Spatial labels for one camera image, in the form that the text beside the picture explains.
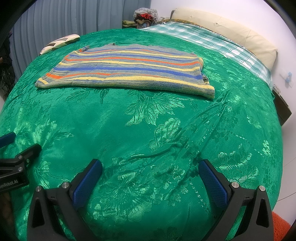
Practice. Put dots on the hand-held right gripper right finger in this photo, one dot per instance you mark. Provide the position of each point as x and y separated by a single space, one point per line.
212 180

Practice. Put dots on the green checked bed sheet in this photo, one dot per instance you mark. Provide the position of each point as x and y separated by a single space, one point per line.
208 44

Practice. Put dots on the striped knit t-shirt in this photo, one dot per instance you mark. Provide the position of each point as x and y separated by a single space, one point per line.
129 69

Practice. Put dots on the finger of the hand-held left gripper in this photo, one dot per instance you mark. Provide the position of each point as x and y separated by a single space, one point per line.
27 153
5 140

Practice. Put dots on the dark clutter pile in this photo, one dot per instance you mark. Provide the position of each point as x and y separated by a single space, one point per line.
5 69

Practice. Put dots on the dark wooden nightstand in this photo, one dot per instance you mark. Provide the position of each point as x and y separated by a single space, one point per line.
283 106

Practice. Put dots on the white wall fixture blue clip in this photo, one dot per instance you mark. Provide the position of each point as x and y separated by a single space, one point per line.
288 78

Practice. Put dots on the olive green cloth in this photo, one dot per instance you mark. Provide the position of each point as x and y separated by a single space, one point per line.
128 23

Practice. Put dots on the pile of clothes with hat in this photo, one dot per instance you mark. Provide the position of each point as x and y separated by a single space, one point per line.
145 15

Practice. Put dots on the geometric patterned cushion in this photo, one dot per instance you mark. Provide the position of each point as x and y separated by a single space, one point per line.
60 44

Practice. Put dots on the orange fuzzy rug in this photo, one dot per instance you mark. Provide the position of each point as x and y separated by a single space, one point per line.
279 223

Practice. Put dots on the cream pillow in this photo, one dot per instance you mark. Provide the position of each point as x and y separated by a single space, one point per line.
231 30

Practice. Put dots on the blue-grey pleated curtain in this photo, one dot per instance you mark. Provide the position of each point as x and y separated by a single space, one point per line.
69 20

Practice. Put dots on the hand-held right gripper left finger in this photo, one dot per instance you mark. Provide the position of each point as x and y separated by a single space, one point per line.
89 180

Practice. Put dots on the green floral bedspread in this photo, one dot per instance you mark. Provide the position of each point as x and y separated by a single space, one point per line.
115 129

